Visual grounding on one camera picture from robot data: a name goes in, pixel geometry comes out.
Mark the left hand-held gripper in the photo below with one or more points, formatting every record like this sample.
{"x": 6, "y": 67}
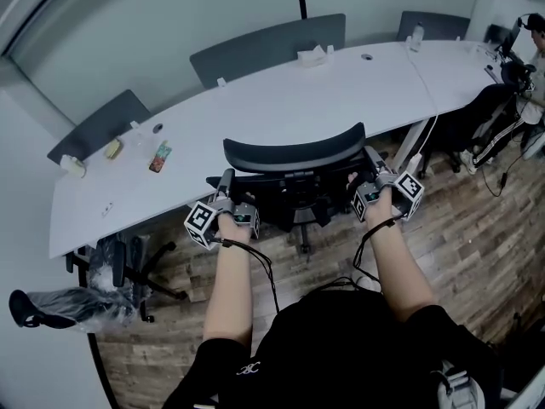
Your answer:
{"x": 200, "y": 224}

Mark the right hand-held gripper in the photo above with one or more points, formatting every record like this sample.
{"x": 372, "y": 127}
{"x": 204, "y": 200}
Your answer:
{"x": 409, "y": 192}

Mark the person's left forearm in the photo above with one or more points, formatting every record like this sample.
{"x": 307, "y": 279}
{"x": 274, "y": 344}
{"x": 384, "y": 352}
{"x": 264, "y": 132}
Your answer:
{"x": 227, "y": 288}

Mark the person's right forearm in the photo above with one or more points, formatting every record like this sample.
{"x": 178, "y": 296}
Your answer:
{"x": 400, "y": 271}

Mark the black office chair with headrest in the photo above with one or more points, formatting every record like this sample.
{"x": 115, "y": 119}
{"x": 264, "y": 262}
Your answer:
{"x": 489, "y": 109}

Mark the plastic wrapped black office chair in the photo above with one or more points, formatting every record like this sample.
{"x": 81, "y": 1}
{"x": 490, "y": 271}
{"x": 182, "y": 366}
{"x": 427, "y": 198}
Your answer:
{"x": 76, "y": 305}

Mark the person's right hand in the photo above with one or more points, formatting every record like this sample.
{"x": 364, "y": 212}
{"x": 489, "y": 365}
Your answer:
{"x": 353, "y": 182}

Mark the white power adapter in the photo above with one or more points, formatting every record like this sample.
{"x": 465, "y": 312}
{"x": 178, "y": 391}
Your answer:
{"x": 409, "y": 163}

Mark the colourful snack packet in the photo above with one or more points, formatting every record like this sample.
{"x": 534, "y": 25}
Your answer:
{"x": 160, "y": 157}

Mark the long white curved desk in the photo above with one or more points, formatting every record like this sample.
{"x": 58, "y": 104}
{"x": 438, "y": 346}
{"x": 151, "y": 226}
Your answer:
{"x": 277, "y": 100}

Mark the person's white shoe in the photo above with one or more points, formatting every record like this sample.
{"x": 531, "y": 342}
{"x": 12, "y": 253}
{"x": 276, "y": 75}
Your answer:
{"x": 367, "y": 283}

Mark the yellow packet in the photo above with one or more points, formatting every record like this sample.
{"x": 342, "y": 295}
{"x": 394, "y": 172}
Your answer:
{"x": 114, "y": 149}

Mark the short white curved desk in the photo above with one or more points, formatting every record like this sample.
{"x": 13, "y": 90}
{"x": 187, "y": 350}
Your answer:
{"x": 455, "y": 75}

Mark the white tissue box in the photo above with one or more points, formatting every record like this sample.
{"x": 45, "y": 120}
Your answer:
{"x": 311, "y": 58}

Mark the dark grey desk divider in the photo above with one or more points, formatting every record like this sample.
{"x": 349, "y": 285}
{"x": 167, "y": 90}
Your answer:
{"x": 102, "y": 122}
{"x": 443, "y": 26}
{"x": 255, "y": 53}

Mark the clear plastic bottle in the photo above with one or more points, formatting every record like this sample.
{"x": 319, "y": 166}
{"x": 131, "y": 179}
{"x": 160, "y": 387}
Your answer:
{"x": 418, "y": 36}

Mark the small white container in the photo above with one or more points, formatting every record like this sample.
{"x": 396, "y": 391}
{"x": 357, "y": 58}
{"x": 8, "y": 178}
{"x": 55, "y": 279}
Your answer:
{"x": 73, "y": 166}

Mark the black monitor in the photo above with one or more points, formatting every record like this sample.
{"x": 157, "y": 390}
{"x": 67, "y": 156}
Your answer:
{"x": 508, "y": 41}

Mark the person's black shirt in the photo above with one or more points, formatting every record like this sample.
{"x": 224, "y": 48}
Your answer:
{"x": 332, "y": 356}

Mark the black equipment stand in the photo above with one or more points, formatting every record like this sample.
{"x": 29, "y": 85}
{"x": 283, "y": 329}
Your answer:
{"x": 523, "y": 347}

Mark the grey white waist pack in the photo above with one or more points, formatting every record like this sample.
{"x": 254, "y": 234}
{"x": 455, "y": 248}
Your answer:
{"x": 460, "y": 390}

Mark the white side desk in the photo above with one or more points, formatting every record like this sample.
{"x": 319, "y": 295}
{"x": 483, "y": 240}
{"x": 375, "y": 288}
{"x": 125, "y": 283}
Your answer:
{"x": 534, "y": 394}

